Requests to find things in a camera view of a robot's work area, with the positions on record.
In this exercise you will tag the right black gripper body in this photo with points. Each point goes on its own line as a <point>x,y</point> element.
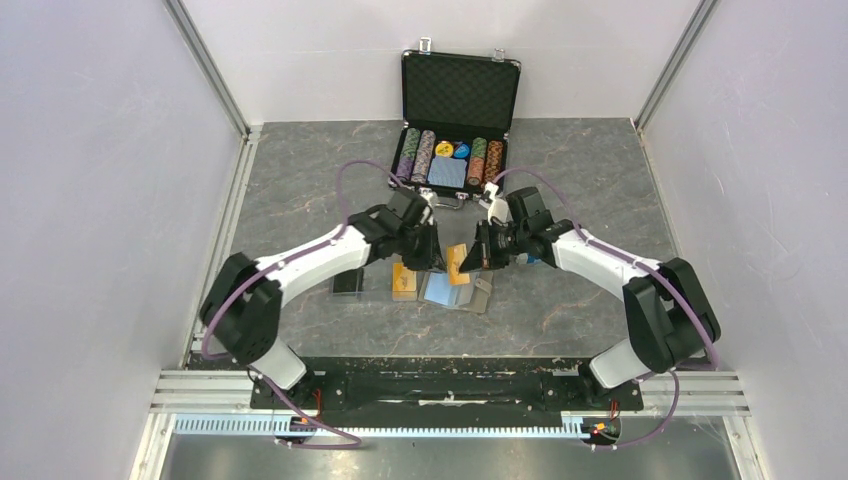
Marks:
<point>503,245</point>

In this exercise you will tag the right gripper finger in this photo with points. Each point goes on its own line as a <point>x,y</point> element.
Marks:
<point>485,236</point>
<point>477,259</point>

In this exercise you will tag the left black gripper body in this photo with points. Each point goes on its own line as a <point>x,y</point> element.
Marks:
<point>417,240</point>

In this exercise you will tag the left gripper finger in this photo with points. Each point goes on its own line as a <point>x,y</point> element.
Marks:
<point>431,253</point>
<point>417,260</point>

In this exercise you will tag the orange credit card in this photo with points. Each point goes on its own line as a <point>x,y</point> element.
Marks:
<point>456,254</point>

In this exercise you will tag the orange card box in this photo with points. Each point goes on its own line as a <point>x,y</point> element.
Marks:
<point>404,283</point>

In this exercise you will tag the beige card holder wallet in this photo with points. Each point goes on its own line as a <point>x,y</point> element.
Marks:
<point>472,297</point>

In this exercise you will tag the black card box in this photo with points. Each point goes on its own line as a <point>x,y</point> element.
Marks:
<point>349,283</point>

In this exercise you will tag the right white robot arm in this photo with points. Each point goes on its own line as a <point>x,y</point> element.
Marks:
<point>668,315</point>

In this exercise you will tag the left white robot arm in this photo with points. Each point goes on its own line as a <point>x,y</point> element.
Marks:
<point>242,308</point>

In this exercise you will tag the black poker chip case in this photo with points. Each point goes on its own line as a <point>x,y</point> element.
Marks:
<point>457,112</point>

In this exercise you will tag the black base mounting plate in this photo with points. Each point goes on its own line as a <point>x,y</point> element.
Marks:
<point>453,392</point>

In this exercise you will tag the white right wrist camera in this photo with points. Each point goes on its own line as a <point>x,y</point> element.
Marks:
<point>497,209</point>

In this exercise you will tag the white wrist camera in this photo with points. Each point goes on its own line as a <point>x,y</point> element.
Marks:
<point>430,196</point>
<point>497,209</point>

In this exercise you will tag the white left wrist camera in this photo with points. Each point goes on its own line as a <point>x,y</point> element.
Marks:
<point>430,196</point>

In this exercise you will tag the grey slotted cable duct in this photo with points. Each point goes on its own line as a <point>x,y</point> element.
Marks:
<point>294,428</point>

